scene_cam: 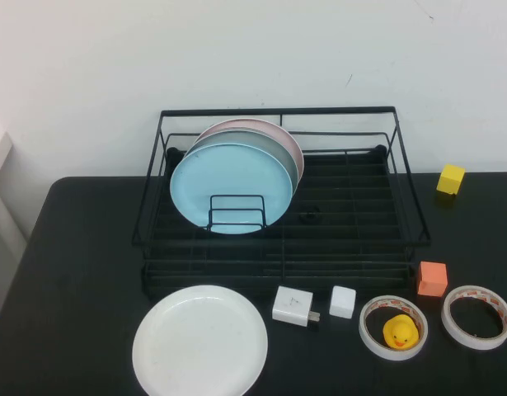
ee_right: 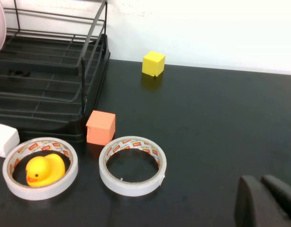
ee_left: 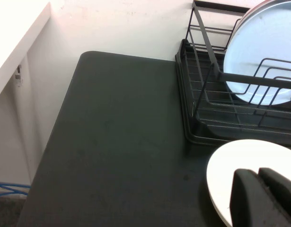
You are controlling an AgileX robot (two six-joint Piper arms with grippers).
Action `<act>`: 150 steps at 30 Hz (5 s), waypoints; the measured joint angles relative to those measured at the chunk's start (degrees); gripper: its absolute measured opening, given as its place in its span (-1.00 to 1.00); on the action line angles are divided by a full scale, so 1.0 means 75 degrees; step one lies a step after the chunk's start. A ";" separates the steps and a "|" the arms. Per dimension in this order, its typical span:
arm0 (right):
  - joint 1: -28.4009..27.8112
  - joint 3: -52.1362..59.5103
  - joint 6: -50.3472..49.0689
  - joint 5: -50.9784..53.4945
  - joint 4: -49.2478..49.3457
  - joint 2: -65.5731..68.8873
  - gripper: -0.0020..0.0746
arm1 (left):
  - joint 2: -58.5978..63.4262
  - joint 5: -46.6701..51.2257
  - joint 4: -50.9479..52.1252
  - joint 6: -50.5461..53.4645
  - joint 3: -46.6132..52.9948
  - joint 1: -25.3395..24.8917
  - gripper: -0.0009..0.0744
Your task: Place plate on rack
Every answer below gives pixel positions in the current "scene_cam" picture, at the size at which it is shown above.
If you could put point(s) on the white round plate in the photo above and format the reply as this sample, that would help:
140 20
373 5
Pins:
199 342

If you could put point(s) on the light blue plate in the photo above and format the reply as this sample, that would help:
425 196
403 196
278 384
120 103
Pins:
228 177

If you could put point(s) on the grey plate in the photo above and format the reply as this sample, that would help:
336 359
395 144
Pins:
245 137

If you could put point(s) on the pink plate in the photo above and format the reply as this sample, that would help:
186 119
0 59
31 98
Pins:
245 124

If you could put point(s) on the white power adapter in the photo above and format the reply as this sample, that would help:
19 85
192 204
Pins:
290 305

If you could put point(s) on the small white cube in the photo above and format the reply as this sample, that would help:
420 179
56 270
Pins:
342 302

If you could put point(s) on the orange cube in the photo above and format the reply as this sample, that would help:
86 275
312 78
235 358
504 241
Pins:
432 280

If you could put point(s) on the yellow cube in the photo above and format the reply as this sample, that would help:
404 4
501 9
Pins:
450 179

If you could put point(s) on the yellow rubber duck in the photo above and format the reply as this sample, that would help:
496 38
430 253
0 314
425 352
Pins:
399 332

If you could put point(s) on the white double-sided tape roll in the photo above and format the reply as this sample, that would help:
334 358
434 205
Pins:
475 345
395 355

